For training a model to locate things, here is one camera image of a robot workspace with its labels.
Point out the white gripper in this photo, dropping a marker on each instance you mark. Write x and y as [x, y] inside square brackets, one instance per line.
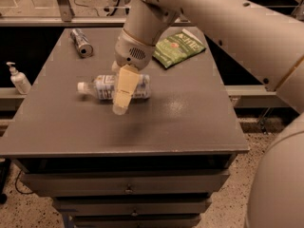
[130, 51]

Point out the blue label plastic water bottle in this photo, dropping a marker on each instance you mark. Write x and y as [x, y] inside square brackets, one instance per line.
[102, 87]

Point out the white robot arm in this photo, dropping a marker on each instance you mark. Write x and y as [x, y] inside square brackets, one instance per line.
[270, 46]

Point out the white pump dispenser bottle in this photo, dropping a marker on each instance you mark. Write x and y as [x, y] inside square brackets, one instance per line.
[19, 79]

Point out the silver metal can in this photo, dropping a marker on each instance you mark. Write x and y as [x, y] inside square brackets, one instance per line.
[83, 46]

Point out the green chip bag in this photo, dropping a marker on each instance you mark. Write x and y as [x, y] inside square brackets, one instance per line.
[177, 48]

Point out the white machine base behind railing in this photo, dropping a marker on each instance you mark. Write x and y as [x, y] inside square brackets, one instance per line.
[117, 7]

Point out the grey drawer cabinet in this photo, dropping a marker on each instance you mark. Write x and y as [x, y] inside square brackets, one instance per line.
[156, 166]

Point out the metal railing frame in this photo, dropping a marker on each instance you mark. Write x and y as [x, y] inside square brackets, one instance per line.
[30, 13]

